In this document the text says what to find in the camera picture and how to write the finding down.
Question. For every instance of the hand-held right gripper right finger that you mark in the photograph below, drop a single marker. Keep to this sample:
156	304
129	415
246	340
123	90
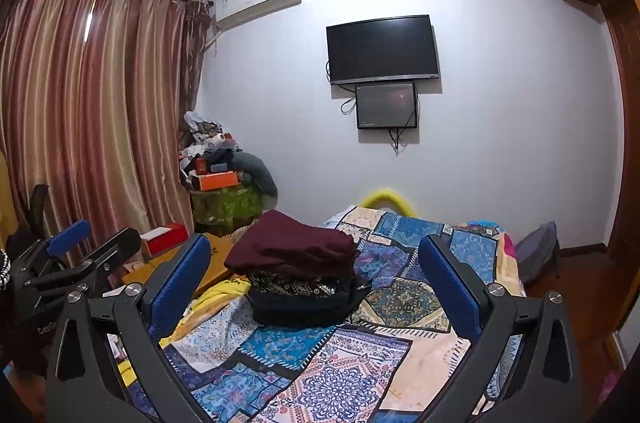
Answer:
447	285

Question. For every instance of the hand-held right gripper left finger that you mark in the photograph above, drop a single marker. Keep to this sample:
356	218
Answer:
182	283

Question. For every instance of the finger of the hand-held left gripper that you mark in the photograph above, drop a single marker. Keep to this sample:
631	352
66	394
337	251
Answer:
70	237
112	248

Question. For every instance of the maroon garment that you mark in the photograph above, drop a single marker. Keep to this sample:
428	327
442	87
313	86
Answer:
295	243

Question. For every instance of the dark patterned folded clothes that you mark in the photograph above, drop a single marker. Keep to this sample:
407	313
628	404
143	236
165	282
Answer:
300	300

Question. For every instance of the red and white box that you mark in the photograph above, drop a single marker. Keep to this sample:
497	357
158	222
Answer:
162	240

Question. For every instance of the green patterned cloth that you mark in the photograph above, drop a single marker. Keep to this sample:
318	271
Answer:
227	208

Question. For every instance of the orange box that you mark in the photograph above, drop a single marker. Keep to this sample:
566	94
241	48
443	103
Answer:
217	181

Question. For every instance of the patchwork printed blanket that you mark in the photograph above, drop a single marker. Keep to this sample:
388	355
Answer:
350	353

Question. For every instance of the striped reddish curtain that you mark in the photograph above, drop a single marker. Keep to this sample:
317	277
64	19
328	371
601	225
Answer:
100	113

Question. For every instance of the grey pillow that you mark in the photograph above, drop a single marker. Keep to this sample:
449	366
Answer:
260	173

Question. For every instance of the pile of assorted clutter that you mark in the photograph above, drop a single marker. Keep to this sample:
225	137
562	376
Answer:
207	143

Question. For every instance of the white air conditioner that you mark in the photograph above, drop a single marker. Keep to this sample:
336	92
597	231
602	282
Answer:
257	0

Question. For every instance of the small black wall monitor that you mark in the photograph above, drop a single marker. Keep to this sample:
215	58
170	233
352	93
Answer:
386	105

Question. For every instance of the black wall television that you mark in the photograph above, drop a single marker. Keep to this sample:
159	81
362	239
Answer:
382	48

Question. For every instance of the wooden door frame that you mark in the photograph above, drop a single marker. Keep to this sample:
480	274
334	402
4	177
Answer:
627	103

